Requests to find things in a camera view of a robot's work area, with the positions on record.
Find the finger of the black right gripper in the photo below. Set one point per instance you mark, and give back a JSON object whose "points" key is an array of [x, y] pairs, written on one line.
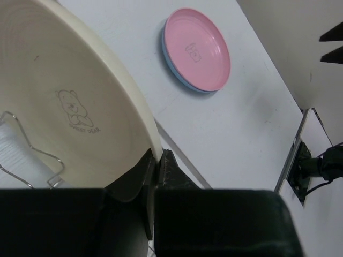
{"points": [[335, 56], [334, 34]]}

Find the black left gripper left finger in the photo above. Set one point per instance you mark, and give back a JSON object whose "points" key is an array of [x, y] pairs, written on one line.
{"points": [[113, 221]]}

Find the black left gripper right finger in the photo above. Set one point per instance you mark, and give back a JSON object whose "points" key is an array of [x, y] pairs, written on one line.
{"points": [[190, 221]]}

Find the cream plastic plate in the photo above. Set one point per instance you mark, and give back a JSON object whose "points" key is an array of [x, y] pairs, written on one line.
{"points": [[70, 97]]}

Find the pink plastic plate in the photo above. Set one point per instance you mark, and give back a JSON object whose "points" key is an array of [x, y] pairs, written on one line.
{"points": [[197, 49]]}

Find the blue plastic plate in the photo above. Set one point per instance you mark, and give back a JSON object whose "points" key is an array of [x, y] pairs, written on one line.
{"points": [[173, 69]]}

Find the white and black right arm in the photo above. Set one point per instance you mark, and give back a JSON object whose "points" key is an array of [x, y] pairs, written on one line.
{"points": [[330, 162]]}

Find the chrome wire dish rack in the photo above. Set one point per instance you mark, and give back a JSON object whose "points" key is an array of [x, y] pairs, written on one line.
{"points": [[22, 165]]}

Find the aluminium table frame rail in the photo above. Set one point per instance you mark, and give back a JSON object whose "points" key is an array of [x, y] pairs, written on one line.
{"points": [[293, 150]]}

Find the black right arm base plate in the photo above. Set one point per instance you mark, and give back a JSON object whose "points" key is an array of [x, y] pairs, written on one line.
{"points": [[297, 180]]}

